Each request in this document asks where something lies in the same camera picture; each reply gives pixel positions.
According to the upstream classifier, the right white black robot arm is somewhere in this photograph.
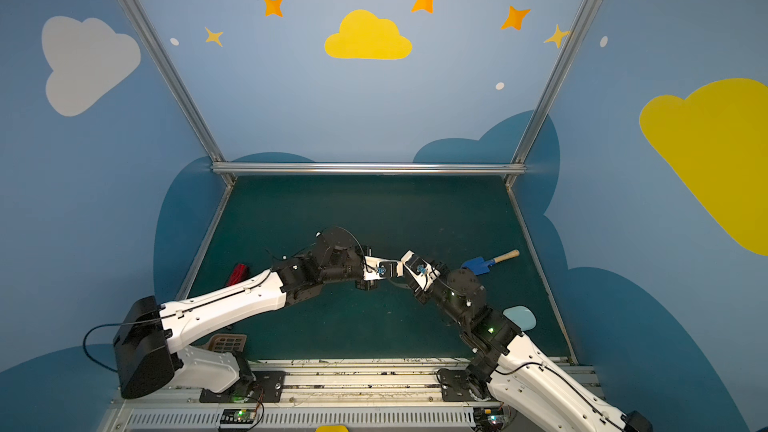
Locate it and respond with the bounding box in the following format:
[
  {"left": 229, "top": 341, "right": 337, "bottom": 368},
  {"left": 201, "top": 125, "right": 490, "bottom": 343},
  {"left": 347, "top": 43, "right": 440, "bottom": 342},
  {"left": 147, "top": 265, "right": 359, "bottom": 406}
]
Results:
[{"left": 399, "top": 256, "right": 653, "bottom": 431}]

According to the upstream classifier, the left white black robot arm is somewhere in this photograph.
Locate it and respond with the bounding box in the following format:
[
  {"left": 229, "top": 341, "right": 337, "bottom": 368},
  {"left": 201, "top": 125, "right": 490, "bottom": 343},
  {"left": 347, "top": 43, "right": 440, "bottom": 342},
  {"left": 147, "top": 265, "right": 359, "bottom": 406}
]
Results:
[{"left": 112, "top": 227, "right": 402, "bottom": 399}]

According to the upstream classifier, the blue toy shovel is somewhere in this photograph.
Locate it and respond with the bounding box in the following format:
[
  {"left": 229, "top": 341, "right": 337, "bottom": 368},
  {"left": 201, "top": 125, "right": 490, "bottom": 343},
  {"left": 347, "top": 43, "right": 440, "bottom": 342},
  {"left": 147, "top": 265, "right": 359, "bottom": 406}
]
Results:
[{"left": 462, "top": 249, "right": 520, "bottom": 276}]

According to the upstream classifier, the light blue spatula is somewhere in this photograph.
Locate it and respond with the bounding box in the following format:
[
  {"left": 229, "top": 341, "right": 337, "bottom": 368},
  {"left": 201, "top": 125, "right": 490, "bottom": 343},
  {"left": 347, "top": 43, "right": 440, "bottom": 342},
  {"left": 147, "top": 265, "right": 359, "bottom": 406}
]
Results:
[{"left": 503, "top": 306, "right": 537, "bottom": 332}]

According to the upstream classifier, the red cylindrical bottle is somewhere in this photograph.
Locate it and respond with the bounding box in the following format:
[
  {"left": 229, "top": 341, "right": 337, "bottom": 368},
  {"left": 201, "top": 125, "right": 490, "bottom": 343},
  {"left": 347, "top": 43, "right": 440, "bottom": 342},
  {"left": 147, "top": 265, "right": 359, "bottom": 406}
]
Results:
[{"left": 226, "top": 263, "right": 249, "bottom": 287}]

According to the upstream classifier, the right green circuit board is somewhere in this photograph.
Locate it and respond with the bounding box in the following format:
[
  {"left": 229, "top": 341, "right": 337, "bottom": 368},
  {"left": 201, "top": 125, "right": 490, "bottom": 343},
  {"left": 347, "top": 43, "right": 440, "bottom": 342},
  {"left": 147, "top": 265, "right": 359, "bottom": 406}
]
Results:
[{"left": 472, "top": 407, "right": 518, "bottom": 432}]

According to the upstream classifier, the green circuit board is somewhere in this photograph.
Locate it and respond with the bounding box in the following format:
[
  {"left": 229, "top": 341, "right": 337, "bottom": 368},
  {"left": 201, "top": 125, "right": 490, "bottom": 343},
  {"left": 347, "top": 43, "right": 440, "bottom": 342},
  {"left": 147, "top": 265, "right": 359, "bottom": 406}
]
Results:
[
  {"left": 218, "top": 408, "right": 259, "bottom": 431},
  {"left": 472, "top": 407, "right": 518, "bottom": 432}
]

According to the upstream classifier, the yellow object bottom edge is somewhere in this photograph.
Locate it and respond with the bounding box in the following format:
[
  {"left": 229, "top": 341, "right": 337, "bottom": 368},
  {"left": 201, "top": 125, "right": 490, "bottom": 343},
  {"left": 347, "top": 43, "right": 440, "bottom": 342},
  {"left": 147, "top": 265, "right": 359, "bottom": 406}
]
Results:
[{"left": 315, "top": 425, "right": 349, "bottom": 432}]

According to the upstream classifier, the brown slotted spatula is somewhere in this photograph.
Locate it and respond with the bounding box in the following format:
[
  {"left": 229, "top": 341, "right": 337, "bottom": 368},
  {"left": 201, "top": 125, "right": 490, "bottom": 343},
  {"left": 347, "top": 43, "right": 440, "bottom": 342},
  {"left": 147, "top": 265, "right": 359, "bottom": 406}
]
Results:
[{"left": 200, "top": 333, "right": 247, "bottom": 353}]

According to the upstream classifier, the left green circuit board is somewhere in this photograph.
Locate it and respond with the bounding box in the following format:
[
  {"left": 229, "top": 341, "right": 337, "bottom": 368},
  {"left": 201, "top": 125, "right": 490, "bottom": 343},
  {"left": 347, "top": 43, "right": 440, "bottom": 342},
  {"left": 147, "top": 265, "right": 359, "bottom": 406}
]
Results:
[{"left": 218, "top": 408, "right": 259, "bottom": 431}]

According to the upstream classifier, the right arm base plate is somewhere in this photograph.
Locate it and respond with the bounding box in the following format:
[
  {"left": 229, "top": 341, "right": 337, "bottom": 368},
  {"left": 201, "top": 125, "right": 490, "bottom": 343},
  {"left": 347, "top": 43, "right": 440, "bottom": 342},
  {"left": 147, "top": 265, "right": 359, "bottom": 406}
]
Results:
[{"left": 436, "top": 368, "right": 492, "bottom": 402}]

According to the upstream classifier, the aluminium mounting rail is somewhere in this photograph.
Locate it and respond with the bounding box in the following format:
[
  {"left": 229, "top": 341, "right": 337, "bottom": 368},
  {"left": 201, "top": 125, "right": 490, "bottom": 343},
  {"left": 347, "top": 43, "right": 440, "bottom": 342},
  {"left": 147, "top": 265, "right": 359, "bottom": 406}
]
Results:
[{"left": 98, "top": 358, "right": 604, "bottom": 409}]

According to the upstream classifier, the right side frame bar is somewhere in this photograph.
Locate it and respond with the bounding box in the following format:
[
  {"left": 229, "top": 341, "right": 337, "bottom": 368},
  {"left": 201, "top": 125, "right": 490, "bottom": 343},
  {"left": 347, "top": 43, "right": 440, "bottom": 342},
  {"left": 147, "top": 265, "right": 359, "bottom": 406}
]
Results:
[{"left": 505, "top": 183, "right": 579, "bottom": 365}]

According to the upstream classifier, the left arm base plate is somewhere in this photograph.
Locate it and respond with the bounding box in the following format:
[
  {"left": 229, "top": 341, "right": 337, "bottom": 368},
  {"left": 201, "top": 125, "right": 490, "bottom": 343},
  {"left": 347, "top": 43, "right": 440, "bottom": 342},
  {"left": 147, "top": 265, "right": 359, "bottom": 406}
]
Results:
[{"left": 199, "top": 370, "right": 286, "bottom": 404}]

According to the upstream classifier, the left side frame bar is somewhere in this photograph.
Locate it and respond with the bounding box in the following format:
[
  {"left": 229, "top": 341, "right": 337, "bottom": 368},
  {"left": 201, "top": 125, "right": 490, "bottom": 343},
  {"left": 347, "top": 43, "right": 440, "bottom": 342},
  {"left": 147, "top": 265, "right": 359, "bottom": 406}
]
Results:
[{"left": 175, "top": 185, "right": 234, "bottom": 300}]

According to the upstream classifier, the back aluminium frame bar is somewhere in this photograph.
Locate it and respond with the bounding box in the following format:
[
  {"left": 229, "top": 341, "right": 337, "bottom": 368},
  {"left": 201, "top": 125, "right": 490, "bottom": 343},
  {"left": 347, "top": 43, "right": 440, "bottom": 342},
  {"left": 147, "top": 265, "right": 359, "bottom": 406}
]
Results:
[{"left": 212, "top": 162, "right": 526, "bottom": 176}]

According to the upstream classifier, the white slotted cable duct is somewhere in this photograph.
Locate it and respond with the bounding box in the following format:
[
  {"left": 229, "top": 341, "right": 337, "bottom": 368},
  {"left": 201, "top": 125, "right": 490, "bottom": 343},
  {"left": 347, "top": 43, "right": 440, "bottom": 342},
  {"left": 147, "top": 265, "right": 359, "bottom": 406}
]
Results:
[{"left": 115, "top": 407, "right": 474, "bottom": 431}]

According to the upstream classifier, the left aluminium frame post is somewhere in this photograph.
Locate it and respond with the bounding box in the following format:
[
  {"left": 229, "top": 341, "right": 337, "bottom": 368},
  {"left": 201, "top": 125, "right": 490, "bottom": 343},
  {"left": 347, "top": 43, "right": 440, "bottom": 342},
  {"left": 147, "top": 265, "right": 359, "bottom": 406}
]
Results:
[{"left": 117, "top": 0, "right": 226, "bottom": 165}]

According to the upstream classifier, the aluminium frame post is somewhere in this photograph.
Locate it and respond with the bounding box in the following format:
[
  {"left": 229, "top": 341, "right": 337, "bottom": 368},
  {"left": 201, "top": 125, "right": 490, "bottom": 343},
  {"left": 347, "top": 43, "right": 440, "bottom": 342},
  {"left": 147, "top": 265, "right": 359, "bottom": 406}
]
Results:
[
  {"left": 504, "top": 0, "right": 603, "bottom": 192},
  {"left": 117, "top": 0, "right": 226, "bottom": 165}
]

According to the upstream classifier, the right aluminium frame post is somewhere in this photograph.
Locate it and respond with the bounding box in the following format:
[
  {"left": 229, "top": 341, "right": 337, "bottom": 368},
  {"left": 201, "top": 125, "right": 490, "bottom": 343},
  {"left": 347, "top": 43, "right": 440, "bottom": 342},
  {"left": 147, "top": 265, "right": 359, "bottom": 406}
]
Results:
[{"left": 504, "top": 0, "right": 603, "bottom": 192}]

